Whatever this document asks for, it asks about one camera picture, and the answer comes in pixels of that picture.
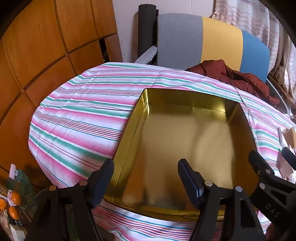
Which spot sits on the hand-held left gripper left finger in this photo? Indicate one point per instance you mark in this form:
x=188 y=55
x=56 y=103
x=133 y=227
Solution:
x=104 y=183

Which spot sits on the dark red jacket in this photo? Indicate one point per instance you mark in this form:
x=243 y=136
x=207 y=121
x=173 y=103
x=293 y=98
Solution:
x=222 y=71

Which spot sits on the grey yellow blue chair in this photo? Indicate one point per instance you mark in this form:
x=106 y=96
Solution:
x=180 y=39

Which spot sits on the printed cardboard box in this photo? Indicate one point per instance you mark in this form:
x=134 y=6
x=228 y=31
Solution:
x=281 y=74

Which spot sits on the pink green striped tablecloth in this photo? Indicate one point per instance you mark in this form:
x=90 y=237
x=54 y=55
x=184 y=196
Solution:
x=81 y=120

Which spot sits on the gold tin box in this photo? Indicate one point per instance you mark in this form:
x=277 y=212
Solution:
x=185 y=139

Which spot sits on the wooden wardrobe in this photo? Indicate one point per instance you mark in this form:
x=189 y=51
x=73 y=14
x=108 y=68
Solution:
x=34 y=46

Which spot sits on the beige patterned curtain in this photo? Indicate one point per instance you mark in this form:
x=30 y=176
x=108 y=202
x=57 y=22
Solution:
x=254 y=18

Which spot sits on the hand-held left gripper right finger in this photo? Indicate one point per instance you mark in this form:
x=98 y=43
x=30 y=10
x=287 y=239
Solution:
x=188 y=183

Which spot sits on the large orange sponge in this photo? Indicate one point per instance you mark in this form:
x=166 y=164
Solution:
x=291 y=138

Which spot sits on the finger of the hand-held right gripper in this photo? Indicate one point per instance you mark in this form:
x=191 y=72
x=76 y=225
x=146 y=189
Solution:
x=266 y=180
x=290 y=157

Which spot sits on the orange fruit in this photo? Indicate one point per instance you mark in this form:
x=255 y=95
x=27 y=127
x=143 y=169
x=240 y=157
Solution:
x=15 y=197
x=13 y=212
x=2 y=205

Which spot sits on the black rolled mat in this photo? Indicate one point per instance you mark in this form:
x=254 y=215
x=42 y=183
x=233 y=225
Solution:
x=145 y=27

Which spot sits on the white sponge block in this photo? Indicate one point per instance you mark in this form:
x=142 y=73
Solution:
x=282 y=136

